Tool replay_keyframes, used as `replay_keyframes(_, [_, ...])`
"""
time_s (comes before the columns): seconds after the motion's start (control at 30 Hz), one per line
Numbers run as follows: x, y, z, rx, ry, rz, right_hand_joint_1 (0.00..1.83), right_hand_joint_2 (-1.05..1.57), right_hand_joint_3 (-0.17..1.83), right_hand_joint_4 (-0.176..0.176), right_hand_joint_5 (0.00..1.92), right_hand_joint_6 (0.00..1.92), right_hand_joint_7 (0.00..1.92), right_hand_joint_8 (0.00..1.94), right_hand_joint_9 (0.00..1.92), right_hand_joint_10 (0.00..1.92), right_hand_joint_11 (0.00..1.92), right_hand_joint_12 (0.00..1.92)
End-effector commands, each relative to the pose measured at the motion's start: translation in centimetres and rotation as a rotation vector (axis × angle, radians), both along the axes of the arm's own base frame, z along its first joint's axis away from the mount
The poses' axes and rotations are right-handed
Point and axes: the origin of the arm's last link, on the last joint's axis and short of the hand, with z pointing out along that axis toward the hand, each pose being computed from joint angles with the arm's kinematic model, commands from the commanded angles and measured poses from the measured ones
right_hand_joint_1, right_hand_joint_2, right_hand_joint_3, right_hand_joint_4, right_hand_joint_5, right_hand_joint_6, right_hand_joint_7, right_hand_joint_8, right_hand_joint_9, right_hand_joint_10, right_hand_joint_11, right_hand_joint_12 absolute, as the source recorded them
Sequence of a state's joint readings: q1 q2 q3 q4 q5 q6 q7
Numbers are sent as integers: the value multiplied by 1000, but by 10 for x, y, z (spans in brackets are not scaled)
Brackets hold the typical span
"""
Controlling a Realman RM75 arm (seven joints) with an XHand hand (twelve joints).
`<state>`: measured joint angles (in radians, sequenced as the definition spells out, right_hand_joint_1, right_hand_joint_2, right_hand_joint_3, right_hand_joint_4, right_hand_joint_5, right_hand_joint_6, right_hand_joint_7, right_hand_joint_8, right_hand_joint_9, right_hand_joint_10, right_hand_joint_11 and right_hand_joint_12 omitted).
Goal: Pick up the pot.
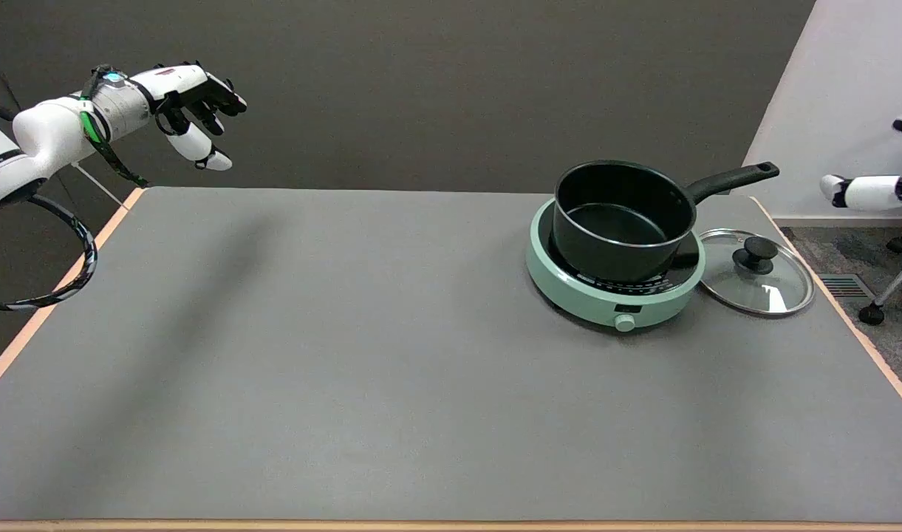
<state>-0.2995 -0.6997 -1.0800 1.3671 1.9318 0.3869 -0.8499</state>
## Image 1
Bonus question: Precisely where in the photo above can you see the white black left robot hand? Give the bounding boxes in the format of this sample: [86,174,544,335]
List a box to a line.
[134,62,247,172]

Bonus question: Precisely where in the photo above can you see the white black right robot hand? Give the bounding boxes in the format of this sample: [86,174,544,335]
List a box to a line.
[820,112,902,211]

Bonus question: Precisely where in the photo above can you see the black pot with long handle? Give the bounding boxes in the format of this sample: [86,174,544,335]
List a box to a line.
[552,160,781,284]

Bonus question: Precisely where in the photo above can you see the grey floor vent grille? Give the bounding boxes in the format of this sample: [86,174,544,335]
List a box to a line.
[819,274,875,299]

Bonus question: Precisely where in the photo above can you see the rolling stand base with castors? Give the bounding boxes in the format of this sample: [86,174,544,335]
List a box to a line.
[858,222,902,330]

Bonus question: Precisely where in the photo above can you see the glass lid with black knob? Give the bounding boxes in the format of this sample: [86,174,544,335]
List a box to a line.
[698,228,816,318]

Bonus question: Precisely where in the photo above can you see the mint green induction cooker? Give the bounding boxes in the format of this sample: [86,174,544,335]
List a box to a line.
[525,198,707,333]

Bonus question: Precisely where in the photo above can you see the grey table mat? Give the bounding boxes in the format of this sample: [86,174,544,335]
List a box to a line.
[0,186,902,523]

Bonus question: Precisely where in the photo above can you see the green black wrist cable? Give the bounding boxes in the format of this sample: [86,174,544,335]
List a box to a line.
[79,64,151,188]

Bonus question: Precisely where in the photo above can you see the black braided cable loop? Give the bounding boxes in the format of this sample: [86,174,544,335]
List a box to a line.
[0,194,98,312]

